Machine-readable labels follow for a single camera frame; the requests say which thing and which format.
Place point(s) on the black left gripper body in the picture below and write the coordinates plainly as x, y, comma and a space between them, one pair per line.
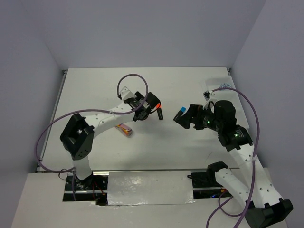
138, 96

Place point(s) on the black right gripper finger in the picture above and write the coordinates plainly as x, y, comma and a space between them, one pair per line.
193, 110
184, 122

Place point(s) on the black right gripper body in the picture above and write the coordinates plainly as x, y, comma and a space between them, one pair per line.
205, 119

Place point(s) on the orange black highlighter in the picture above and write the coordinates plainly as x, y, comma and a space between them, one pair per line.
159, 111

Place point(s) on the blue black highlighter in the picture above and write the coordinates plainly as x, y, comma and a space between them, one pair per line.
179, 114

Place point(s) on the blue patterned tape roll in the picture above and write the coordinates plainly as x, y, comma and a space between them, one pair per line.
225, 86

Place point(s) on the pink capped marker tube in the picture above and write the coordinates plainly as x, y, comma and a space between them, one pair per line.
124, 129

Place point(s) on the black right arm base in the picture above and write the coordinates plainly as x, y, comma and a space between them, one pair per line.
204, 187

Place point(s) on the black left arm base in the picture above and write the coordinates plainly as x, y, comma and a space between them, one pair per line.
94, 190

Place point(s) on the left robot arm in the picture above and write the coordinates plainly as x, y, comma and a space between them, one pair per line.
80, 131

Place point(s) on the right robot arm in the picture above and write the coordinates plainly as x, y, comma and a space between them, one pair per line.
263, 205

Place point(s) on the clear compartment tray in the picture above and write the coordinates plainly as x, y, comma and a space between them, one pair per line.
228, 105

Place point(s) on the silver foil covered plate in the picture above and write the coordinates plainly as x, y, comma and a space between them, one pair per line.
149, 188

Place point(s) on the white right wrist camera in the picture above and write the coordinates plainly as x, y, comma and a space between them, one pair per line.
209, 96

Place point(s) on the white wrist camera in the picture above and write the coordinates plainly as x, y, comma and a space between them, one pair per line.
209, 96
125, 93

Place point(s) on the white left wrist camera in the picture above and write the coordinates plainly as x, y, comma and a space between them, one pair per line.
125, 93

